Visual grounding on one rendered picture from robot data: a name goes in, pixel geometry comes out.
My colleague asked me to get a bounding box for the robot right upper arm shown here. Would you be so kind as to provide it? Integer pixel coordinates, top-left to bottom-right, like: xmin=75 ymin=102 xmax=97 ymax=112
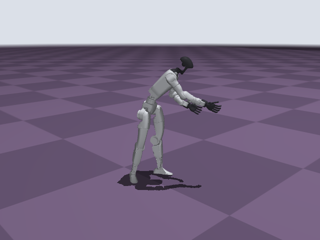
xmin=165 ymin=74 xmax=187 ymax=100

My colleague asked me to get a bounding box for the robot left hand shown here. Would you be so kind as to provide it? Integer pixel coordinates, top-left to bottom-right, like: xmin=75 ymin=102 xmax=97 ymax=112
xmin=183 ymin=101 xmax=203 ymax=115

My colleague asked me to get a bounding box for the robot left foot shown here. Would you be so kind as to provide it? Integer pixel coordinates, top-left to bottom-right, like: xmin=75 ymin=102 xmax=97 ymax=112
xmin=153 ymin=168 xmax=173 ymax=175

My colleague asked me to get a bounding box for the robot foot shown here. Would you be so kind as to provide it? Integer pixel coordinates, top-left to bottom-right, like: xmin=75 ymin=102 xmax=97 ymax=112
xmin=129 ymin=171 xmax=138 ymax=184
xmin=153 ymin=168 xmax=173 ymax=175

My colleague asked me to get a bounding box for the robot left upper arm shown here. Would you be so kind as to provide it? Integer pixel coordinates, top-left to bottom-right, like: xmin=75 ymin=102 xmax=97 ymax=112
xmin=168 ymin=88 xmax=178 ymax=98

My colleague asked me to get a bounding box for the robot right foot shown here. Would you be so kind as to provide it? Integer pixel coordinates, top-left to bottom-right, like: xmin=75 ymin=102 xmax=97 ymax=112
xmin=129 ymin=171 xmax=138 ymax=184

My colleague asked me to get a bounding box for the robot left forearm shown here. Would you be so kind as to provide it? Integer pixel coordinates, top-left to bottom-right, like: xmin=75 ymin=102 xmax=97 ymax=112
xmin=173 ymin=94 xmax=189 ymax=107

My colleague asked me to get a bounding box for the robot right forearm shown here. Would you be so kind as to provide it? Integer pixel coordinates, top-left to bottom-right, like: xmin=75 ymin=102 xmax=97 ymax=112
xmin=183 ymin=91 xmax=205 ymax=106

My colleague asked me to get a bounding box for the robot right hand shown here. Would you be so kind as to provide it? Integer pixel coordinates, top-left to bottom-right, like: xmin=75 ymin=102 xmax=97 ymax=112
xmin=201 ymin=99 xmax=222 ymax=113

